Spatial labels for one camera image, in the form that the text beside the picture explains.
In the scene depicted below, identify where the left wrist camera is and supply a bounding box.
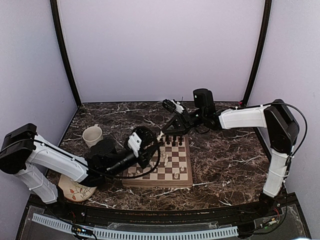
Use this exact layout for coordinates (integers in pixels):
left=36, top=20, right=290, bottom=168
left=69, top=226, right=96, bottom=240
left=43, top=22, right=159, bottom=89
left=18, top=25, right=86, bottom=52
left=125, top=132, right=143, bottom=159

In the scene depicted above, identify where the white chess bishop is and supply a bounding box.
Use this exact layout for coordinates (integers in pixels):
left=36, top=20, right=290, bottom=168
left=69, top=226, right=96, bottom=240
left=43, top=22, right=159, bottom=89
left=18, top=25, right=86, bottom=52
left=157, top=131, right=164, bottom=141

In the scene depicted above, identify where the right black frame post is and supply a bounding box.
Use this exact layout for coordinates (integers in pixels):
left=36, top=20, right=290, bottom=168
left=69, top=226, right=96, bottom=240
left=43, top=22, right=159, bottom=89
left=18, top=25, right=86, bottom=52
left=242, top=0, right=273, bottom=106

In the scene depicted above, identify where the grey slotted cable duct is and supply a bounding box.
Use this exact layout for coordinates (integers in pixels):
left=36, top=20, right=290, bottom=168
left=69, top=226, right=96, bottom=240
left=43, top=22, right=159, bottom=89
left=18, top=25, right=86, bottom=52
left=31, top=213, right=239, bottom=240

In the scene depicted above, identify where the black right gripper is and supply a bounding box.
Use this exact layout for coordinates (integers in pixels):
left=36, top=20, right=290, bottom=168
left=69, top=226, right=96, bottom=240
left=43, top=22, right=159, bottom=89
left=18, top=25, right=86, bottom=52
left=161, top=108, right=206, bottom=136

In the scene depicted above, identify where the black front rail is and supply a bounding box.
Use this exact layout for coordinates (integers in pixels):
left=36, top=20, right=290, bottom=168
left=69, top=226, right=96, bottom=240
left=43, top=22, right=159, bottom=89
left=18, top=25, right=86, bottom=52
left=85, top=206, right=250, bottom=222

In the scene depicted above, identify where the left black frame post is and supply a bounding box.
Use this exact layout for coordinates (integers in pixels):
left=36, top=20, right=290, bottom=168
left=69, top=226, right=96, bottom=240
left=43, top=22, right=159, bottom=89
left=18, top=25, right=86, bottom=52
left=49, top=0, right=82, bottom=108

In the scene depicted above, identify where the black chess rook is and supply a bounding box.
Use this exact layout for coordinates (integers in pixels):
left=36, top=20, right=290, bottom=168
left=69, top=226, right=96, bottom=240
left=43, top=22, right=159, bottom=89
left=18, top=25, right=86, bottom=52
left=178, top=136, right=183, bottom=146

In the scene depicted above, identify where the wooden chess board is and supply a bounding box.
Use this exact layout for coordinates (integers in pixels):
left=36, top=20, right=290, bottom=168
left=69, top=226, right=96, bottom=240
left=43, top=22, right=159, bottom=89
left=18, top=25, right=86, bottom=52
left=122, top=135, right=193, bottom=188

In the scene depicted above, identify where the black frame post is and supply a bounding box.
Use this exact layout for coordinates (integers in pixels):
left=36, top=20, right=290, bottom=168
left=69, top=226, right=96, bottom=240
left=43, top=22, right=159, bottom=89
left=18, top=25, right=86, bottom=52
left=49, top=0, right=82, bottom=108
left=242, top=0, right=273, bottom=106

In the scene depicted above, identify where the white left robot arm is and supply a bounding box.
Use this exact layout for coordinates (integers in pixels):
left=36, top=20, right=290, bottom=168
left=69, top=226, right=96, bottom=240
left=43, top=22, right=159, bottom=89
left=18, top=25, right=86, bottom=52
left=0, top=123, right=160, bottom=218

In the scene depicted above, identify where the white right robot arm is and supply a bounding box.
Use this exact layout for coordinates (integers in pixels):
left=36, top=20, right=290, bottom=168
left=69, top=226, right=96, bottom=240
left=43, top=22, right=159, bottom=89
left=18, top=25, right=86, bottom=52
left=161, top=88, right=300, bottom=198

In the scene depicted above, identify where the bird painted ceramic plate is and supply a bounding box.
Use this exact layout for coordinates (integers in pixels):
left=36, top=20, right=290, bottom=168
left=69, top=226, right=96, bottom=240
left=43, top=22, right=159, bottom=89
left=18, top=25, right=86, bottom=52
left=58, top=174, right=97, bottom=203

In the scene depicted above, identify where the floral ceramic mug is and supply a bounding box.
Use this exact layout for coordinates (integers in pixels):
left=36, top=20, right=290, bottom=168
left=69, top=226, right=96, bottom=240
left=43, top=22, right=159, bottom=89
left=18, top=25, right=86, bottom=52
left=82, top=124, right=104, bottom=148

